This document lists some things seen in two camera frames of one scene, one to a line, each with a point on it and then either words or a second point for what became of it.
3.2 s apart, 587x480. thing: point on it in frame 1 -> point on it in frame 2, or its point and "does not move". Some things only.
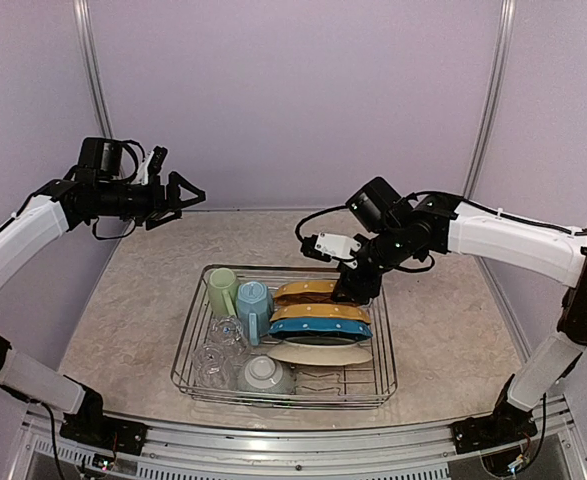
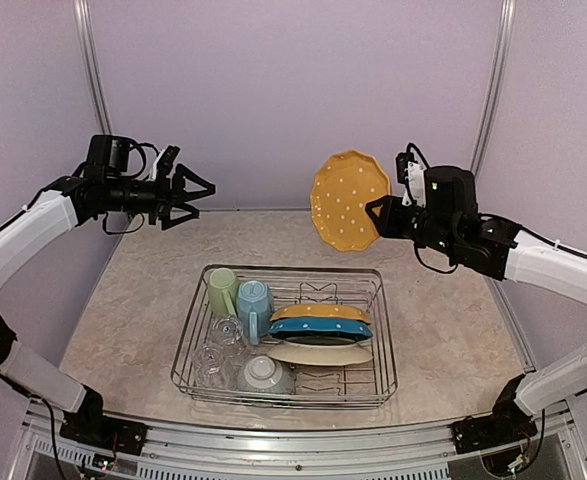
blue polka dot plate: (357, 329) does not move
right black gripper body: (355, 285) -> (424, 233)
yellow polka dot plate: (305, 292) -> (345, 183)
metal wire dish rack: (284, 336) does not move
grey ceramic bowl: (261, 374) does not move
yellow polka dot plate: (341, 311) does not move
